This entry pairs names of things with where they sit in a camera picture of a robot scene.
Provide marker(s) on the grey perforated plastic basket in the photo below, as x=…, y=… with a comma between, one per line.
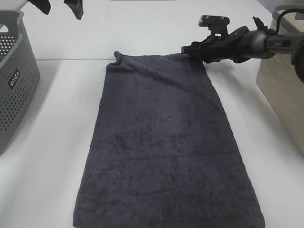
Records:
x=19, y=74

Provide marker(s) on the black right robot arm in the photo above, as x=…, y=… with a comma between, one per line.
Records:
x=243, y=44

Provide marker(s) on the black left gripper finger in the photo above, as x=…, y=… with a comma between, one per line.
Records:
x=76, y=6
x=43, y=5

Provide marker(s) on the dark grey towel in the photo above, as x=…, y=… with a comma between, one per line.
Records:
x=163, y=154

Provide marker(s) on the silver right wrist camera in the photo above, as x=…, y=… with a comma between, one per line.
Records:
x=215, y=24

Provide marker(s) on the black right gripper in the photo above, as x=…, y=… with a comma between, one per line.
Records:
x=212, y=49

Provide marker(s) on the beige bin with grey rim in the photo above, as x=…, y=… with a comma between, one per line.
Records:
x=280, y=84

